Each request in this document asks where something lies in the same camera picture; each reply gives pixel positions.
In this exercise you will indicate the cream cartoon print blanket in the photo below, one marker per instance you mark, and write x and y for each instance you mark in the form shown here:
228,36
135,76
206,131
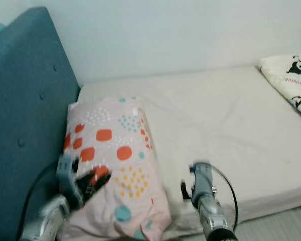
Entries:
283,80

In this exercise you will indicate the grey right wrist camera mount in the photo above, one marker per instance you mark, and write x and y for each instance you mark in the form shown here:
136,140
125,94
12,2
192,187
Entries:
202,181

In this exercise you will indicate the teal upholstered headboard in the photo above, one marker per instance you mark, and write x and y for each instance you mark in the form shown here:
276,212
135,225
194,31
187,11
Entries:
30,100

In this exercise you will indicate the cream sheeted bed mattress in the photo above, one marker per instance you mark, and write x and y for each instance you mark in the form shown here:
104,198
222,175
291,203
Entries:
210,125

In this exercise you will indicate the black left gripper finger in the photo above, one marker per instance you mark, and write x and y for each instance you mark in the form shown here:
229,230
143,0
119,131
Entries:
90,178
101,184

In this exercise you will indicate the pink patterned pillow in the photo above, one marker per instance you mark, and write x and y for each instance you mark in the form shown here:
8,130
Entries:
110,120

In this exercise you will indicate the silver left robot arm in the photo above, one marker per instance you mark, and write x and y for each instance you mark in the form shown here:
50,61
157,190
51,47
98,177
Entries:
45,223

